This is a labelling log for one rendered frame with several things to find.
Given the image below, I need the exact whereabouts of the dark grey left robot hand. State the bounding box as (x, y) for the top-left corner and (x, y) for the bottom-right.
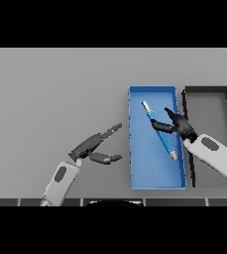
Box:
(67, 122), (124, 166)

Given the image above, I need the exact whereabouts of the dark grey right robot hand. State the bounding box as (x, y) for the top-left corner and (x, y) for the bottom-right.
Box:
(150, 106), (199, 144)

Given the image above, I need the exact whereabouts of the blue pipe with pale ends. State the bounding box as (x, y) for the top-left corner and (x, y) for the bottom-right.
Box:
(141, 100), (179, 162)

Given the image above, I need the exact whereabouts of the dark grey rectangular bin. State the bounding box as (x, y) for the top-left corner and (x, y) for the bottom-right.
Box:
(180, 85), (227, 189)

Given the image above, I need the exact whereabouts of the blue rectangular bin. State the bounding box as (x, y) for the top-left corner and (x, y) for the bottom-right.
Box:
(127, 84), (187, 191)

